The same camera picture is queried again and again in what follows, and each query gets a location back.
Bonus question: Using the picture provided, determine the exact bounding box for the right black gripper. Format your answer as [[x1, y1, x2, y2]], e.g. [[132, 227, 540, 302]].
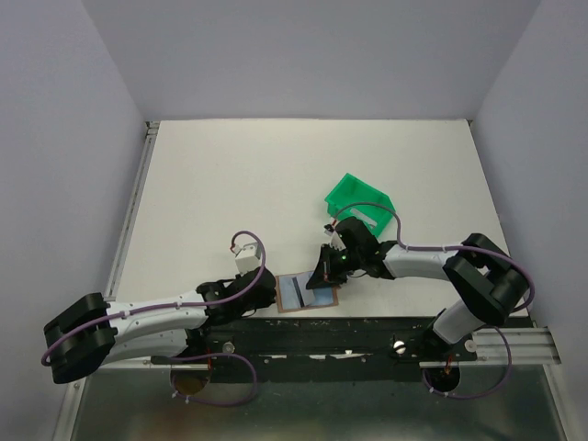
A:
[[306, 243, 363, 289]]

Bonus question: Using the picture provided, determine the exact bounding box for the tan leather card holder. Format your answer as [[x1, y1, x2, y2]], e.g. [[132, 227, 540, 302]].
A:
[[277, 272, 338, 313]]

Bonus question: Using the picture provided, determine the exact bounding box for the green plastic bin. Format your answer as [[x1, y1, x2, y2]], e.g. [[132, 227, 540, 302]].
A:
[[324, 173, 395, 237]]

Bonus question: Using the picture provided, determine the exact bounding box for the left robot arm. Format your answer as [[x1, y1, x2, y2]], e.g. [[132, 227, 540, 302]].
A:
[[41, 268, 277, 384]]

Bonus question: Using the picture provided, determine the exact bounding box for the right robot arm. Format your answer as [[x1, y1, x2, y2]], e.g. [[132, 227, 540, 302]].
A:
[[306, 218, 535, 360]]

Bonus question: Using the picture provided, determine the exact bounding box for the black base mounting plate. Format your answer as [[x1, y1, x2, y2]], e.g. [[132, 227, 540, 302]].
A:
[[176, 317, 477, 383]]

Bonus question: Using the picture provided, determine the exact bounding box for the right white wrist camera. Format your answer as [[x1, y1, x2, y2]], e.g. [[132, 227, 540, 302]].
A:
[[324, 223, 345, 250]]

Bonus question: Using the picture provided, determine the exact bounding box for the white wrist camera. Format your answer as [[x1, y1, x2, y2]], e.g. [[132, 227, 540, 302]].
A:
[[232, 243, 261, 275], [324, 223, 345, 250]]

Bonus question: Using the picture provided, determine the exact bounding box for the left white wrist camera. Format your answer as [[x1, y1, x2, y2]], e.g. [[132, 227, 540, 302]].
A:
[[232, 243, 261, 275]]

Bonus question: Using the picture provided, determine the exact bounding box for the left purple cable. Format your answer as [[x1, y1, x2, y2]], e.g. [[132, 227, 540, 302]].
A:
[[41, 229, 268, 406]]

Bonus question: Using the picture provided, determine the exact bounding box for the purple cable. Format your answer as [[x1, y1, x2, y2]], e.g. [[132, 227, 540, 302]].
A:
[[41, 229, 268, 406], [333, 200, 538, 400]]

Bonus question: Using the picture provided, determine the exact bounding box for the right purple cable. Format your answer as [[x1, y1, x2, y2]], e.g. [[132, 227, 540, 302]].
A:
[[333, 200, 538, 400]]

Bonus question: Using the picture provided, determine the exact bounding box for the aluminium extrusion rail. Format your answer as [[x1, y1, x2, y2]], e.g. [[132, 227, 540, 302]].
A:
[[473, 328, 561, 366]]

